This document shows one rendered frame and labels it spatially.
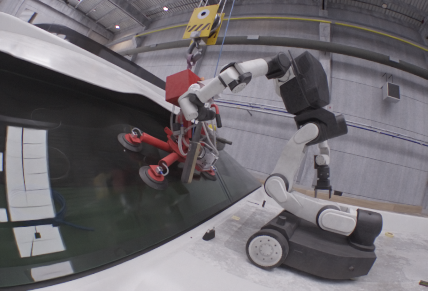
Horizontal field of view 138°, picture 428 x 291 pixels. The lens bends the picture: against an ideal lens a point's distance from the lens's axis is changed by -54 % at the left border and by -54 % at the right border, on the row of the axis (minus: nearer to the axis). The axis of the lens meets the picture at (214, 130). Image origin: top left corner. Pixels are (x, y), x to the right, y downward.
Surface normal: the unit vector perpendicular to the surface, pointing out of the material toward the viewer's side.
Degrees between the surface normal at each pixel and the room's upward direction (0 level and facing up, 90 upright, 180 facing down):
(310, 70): 99
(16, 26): 90
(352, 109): 90
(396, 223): 90
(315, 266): 90
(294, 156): 115
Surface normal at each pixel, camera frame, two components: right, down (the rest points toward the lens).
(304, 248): -0.59, -0.20
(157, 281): 0.10, -0.97
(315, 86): -0.83, -0.09
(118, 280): 0.57, -0.79
